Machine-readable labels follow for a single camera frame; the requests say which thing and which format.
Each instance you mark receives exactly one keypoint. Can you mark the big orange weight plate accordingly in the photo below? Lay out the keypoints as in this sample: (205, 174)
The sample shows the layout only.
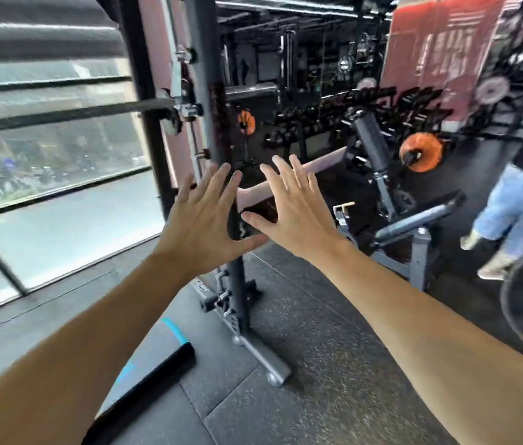
(428, 155)

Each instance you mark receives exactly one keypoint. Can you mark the dumbbell rack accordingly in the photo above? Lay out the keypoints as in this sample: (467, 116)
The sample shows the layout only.
(326, 108)

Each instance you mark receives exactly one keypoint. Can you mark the glass window black frame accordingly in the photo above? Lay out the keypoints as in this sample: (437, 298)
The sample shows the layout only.
(57, 236)

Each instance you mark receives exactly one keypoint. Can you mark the person's right forearm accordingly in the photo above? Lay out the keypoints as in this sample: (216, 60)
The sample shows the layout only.
(428, 347)

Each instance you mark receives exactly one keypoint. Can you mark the person's left hand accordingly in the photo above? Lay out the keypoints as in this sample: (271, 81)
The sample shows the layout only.
(201, 227)

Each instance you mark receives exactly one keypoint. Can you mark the red banner white print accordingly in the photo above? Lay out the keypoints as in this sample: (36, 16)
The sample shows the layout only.
(428, 50)

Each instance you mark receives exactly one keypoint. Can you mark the grey padded incline bench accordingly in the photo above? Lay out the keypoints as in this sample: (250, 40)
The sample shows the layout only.
(372, 143)

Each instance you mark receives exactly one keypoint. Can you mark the grey flat bench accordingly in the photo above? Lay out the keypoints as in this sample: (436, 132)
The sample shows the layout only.
(419, 217)

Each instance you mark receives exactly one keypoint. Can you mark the person's left forearm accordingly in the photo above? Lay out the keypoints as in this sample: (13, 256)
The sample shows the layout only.
(80, 356)

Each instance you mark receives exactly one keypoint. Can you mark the grey striped roller blind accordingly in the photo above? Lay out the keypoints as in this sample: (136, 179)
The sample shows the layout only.
(34, 41)

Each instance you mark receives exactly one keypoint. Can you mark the person's right hand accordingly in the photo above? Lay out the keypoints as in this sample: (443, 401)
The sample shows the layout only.
(303, 222)

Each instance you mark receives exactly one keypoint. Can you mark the black aerobic step cyan trim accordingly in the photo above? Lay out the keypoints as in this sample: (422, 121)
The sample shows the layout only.
(159, 361)

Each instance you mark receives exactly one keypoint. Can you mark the black power rack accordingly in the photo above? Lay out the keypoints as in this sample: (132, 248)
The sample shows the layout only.
(203, 50)

